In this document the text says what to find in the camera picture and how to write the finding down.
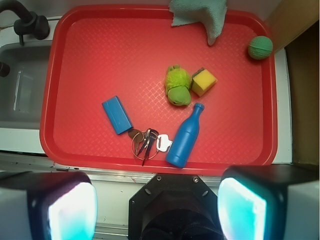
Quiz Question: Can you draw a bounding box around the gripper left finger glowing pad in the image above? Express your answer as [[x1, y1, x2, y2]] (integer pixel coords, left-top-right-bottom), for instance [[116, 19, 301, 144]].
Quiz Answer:
[[0, 171, 98, 240]]

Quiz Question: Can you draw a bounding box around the light blue cloth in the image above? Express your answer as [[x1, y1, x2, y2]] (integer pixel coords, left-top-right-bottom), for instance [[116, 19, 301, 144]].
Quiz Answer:
[[168, 0, 227, 46]]

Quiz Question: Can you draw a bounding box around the black faucet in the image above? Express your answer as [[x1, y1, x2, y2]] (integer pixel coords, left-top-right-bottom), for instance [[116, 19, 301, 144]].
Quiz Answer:
[[0, 0, 50, 46]]

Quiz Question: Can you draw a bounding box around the blue rectangular box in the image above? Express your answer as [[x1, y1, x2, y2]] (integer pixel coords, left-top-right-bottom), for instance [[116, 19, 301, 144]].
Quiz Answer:
[[102, 96, 133, 135]]

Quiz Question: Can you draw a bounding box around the green ball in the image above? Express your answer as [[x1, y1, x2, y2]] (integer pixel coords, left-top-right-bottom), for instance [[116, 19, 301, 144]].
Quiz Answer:
[[247, 36, 273, 60]]

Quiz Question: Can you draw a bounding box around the green plush toy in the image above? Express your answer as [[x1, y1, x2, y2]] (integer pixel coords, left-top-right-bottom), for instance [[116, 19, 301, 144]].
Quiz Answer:
[[164, 65, 191, 107]]

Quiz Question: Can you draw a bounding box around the bunch of keys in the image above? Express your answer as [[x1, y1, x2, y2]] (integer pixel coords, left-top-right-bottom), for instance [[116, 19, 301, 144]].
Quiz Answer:
[[127, 128, 173, 166]]

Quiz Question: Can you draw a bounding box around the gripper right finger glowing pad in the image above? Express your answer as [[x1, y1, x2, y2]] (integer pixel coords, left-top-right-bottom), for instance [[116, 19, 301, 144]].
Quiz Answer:
[[217, 164, 320, 240]]

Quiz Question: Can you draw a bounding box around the red plastic tray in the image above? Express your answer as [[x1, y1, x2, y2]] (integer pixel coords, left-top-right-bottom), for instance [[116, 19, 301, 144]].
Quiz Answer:
[[40, 5, 278, 176]]

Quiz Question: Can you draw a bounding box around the yellow sponge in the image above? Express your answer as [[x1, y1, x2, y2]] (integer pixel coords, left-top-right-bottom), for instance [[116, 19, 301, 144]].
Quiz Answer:
[[191, 68, 218, 97]]

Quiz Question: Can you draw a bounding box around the blue plastic bottle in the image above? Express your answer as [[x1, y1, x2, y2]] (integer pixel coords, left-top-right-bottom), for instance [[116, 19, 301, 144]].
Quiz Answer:
[[165, 103, 205, 169]]

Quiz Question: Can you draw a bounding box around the grey sink basin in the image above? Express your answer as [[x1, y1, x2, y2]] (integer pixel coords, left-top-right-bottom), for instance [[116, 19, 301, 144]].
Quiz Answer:
[[0, 40, 52, 130]]

